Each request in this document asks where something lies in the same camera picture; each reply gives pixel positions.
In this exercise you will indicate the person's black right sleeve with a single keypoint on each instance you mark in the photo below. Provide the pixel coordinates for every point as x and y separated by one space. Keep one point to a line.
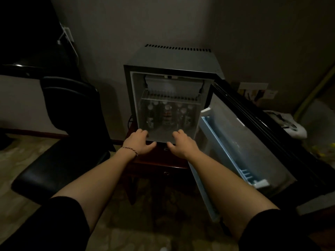
277 232

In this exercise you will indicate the person's right hand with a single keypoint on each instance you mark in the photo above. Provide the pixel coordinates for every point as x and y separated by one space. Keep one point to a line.
185 146

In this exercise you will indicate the dark wooden drawer table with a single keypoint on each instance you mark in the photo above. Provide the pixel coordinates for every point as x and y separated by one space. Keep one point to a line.
154 159

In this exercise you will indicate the person's black left sleeve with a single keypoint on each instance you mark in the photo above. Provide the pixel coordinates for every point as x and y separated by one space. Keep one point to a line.
44 227

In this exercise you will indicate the person's right forearm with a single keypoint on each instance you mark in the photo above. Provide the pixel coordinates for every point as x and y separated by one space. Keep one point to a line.
230 190

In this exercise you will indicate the white double wall socket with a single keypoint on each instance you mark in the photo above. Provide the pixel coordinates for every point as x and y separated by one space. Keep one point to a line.
271 94

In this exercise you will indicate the person's black sleeve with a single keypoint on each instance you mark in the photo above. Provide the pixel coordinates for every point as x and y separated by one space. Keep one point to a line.
277 232
44 227

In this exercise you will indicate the printed brochure stand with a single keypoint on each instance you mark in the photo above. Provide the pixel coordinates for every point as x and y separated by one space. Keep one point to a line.
252 87

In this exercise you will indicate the green wall pipe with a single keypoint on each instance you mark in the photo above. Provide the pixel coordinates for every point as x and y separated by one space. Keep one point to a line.
314 92

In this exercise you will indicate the white folded towel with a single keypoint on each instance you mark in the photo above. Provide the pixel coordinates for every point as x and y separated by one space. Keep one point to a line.
298 131

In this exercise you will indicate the person's left hand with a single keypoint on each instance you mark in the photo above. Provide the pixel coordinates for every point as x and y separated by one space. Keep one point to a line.
138 143

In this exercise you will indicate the black television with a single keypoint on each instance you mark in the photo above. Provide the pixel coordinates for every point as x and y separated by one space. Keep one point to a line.
26 36

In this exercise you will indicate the cluster of water bottles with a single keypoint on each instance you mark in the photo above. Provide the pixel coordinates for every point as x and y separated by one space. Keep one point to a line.
167 115

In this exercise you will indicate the light blue door rack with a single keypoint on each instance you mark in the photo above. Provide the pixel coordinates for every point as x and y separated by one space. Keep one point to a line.
225 151

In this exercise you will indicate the white wall panel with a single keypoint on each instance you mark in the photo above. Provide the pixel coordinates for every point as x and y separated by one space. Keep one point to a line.
322 122

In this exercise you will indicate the person's left forearm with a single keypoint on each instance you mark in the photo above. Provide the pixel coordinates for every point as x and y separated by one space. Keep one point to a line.
96 180

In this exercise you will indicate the black mini fridge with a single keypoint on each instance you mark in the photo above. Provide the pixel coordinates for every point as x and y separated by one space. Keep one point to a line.
172 58

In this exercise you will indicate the white socket with plug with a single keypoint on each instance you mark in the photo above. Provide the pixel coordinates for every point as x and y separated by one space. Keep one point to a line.
66 33

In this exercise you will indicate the remote controls on black folder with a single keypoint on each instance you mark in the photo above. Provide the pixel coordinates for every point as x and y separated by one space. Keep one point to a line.
282 120

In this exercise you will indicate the black office chair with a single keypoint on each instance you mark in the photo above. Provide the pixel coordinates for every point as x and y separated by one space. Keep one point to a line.
73 107

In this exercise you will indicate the yellow capped liquid bottle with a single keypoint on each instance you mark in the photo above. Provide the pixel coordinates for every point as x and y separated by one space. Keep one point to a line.
323 154

